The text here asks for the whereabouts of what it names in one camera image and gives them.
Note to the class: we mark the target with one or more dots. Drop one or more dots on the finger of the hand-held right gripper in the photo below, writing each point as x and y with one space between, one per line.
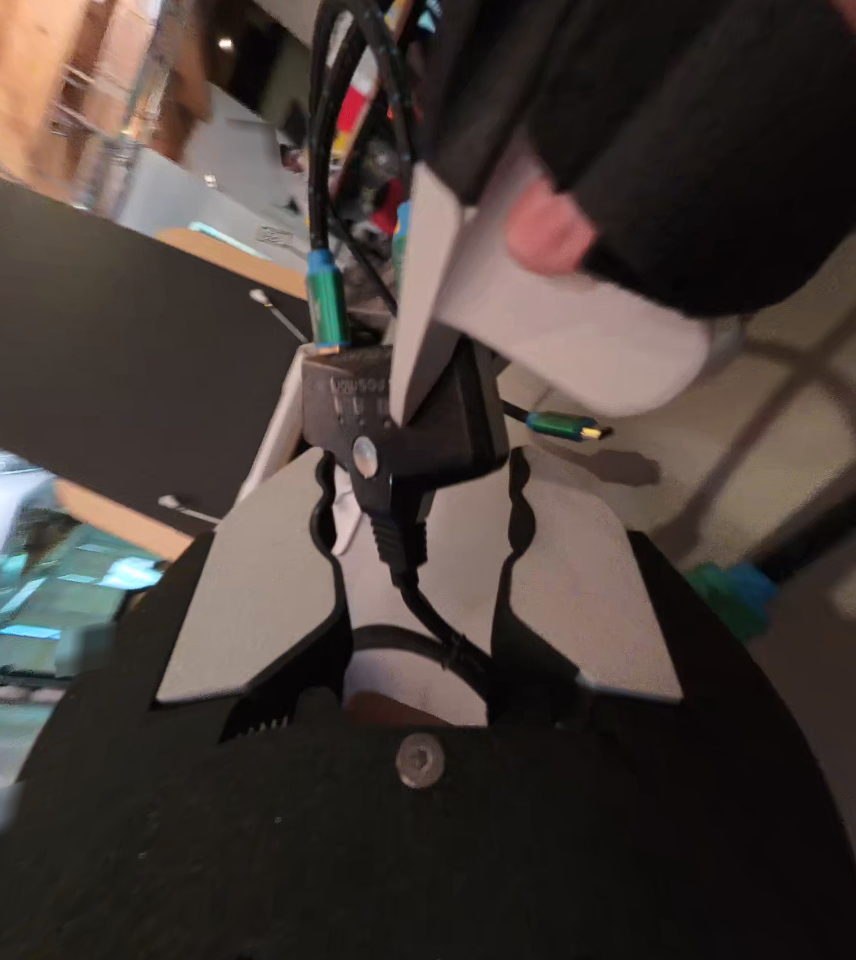
424 300

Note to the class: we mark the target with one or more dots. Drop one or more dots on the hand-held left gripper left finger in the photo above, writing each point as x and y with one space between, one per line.
247 600

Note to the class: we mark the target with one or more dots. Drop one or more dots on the person's right hand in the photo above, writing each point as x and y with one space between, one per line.
551 229

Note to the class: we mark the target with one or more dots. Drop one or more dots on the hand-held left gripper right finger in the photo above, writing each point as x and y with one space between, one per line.
593 600

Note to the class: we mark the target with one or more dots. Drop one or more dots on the book stand with black board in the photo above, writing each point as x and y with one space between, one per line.
97 337

